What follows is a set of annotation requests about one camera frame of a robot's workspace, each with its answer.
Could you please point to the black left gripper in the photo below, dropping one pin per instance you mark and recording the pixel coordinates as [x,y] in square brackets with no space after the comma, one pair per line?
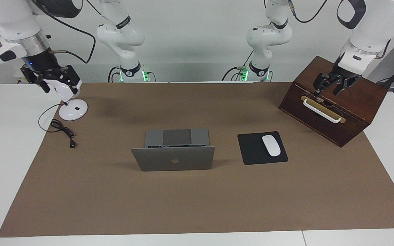
[342,73]

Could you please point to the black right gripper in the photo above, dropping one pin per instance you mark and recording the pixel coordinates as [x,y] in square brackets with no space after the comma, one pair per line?
[41,61]

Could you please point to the grey aluminium laptop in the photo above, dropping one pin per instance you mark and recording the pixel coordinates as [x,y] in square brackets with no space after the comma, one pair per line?
[176,155]

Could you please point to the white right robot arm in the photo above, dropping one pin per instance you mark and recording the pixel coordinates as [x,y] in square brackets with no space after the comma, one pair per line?
[15,20]

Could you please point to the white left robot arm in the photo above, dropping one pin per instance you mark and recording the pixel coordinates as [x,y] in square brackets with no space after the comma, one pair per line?
[268,34]

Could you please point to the dark brown wooden box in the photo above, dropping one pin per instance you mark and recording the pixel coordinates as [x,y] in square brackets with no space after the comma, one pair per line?
[354,102]

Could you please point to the white desk lamp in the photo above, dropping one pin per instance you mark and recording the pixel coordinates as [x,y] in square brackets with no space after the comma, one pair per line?
[74,110]

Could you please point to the white computer mouse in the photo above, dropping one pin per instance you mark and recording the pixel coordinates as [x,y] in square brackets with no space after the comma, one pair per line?
[271,145]

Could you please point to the black mouse pad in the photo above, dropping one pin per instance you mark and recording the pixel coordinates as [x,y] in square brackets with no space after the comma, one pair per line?
[251,150]

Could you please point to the brown table mat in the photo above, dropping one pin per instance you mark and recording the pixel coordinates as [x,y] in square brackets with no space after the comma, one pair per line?
[197,198]

